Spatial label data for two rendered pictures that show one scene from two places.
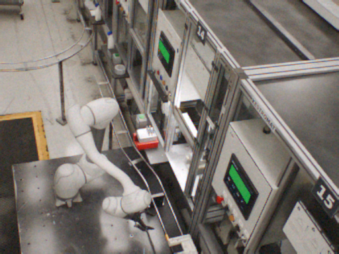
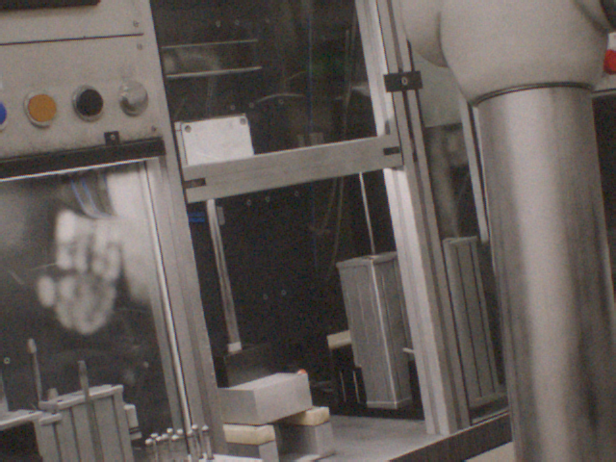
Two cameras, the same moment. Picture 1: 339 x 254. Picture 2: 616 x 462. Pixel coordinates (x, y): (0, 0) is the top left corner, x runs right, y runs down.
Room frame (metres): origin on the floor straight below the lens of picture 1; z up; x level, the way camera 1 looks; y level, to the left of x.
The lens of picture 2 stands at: (2.35, 1.46, 1.30)
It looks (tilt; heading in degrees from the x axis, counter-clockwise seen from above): 3 degrees down; 256
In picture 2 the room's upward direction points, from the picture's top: 10 degrees counter-clockwise
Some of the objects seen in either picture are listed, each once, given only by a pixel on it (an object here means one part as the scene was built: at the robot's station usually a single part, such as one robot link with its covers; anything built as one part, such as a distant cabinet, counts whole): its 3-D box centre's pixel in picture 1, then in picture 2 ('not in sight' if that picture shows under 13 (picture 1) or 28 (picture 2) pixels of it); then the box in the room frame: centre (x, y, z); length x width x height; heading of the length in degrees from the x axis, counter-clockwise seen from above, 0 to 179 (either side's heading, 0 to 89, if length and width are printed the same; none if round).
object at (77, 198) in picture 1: (67, 194); not in sight; (1.76, 0.61, 0.71); 0.22 x 0.18 x 0.06; 26
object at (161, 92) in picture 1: (157, 84); (12, 161); (2.31, 0.11, 1.37); 0.36 x 0.04 x 0.04; 26
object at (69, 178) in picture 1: (67, 178); not in sight; (1.78, 0.61, 0.85); 0.18 x 0.16 x 0.22; 137
